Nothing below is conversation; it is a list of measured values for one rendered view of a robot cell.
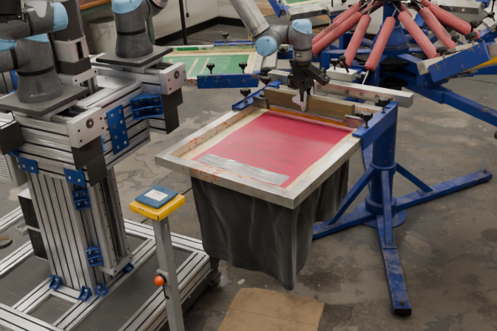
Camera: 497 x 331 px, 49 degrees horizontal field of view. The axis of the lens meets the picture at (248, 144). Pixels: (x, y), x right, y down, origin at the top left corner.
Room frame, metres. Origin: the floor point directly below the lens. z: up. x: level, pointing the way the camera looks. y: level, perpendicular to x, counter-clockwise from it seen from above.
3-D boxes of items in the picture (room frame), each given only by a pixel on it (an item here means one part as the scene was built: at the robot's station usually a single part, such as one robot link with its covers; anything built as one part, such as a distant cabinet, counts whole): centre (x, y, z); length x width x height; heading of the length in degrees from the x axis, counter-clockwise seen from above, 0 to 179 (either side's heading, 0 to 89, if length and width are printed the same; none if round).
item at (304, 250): (1.74, -0.26, 0.74); 0.46 x 0.04 x 0.42; 143
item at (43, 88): (1.75, 0.68, 1.31); 0.15 x 0.15 x 0.10
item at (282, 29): (2.10, -0.13, 1.31); 0.11 x 0.11 x 0.08; 71
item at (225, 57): (2.86, 0.14, 1.05); 1.08 x 0.61 x 0.23; 83
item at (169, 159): (1.91, -0.13, 0.97); 0.79 x 0.58 x 0.04; 143
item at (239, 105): (2.27, -0.05, 0.98); 0.30 x 0.05 x 0.07; 143
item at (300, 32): (2.09, -0.23, 1.31); 0.09 x 0.08 x 0.11; 71
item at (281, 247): (1.67, 0.05, 0.74); 0.45 x 0.03 x 0.43; 53
